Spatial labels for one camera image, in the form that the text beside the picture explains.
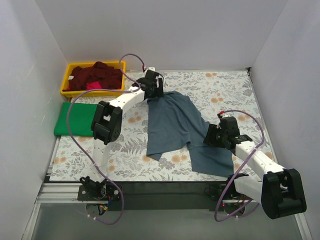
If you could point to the pink t shirt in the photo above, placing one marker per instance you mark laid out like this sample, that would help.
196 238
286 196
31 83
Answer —
93 85

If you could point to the yellow plastic bin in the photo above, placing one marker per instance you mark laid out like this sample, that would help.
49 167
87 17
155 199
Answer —
98 92

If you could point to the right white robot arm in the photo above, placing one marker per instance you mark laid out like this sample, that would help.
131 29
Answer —
278 190

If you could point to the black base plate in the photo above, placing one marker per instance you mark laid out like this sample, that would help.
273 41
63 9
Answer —
154 195

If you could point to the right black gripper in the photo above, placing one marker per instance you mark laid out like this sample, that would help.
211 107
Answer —
210 136

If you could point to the floral table mat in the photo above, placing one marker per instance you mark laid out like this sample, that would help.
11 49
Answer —
211 92

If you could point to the folded green t shirt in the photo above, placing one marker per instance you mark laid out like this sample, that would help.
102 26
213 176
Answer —
80 120

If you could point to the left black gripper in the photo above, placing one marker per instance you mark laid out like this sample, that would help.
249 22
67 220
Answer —
155 90

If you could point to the blue-grey t shirt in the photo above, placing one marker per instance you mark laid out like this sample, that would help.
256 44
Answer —
174 122

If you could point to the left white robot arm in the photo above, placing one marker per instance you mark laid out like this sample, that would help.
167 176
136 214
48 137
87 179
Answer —
107 121

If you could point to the dark red t shirt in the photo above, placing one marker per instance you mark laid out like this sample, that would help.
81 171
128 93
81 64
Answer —
108 77

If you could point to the aluminium frame rail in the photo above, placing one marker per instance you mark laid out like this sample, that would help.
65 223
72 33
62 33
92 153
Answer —
58 193

